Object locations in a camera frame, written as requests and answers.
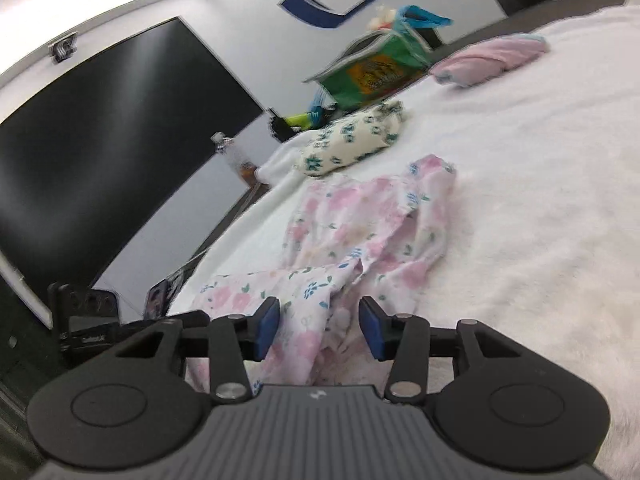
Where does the pink floral garment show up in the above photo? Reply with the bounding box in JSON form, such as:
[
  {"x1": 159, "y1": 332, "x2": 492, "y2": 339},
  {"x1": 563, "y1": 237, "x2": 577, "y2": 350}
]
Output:
[{"x1": 191, "y1": 155, "x2": 456, "y2": 390}]

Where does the green zipper storage bag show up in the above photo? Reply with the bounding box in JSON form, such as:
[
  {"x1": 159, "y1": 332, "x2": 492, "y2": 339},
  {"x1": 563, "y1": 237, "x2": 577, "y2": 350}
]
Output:
[{"x1": 308, "y1": 6, "x2": 452, "y2": 112}]

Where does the white fluffy blanket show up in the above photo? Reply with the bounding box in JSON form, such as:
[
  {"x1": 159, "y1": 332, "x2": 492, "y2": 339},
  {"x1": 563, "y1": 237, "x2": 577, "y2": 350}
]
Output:
[{"x1": 170, "y1": 1, "x2": 639, "y2": 479}]

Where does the clear plastic bottle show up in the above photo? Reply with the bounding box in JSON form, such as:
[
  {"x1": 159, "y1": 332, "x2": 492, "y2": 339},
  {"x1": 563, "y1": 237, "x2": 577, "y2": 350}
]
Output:
[{"x1": 210, "y1": 131, "x2": 254, "y2": 184}]

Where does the cream teal floral folded cloth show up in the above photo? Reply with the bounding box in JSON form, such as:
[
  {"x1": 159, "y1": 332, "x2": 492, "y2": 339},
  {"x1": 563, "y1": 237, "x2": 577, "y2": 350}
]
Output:
[{"x1": 294, "y1": 100, "x2": 407, "y2": 177}]

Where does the yellow-green black object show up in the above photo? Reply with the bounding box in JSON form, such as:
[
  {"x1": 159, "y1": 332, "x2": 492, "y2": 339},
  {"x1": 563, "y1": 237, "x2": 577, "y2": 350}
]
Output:
[{"x1": 267, "y1": 96, "x2": 338, "y2": 143}]

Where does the pink folded cloth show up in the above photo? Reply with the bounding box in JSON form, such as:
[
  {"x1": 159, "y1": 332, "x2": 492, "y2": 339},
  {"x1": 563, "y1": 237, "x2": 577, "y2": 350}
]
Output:
[{"x1": 428, "y1": 34, "x2": 550, "y2": 88}]

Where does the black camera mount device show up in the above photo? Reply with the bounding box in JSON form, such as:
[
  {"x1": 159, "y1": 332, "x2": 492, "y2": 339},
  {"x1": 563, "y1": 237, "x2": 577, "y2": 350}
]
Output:
[{"x1": 46, "y1": 278, "x2": 174, "y2": 361}]

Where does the large black wall screen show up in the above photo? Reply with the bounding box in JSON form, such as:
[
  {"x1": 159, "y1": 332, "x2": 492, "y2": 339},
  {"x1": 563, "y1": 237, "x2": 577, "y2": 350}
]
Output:
[{"x1": 0, "y1": 15, "x2": 266, "y2": 281}]

